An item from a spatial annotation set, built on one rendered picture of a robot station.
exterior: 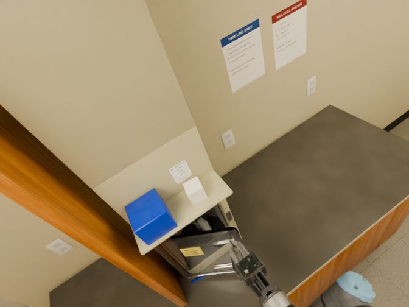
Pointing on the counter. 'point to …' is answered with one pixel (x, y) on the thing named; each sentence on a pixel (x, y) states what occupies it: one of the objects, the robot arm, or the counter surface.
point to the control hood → (179, 200)
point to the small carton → (195, 190)
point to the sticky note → (192, 251)
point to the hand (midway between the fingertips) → (232, 244)
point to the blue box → (150, 217)
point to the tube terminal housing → (159, 174)
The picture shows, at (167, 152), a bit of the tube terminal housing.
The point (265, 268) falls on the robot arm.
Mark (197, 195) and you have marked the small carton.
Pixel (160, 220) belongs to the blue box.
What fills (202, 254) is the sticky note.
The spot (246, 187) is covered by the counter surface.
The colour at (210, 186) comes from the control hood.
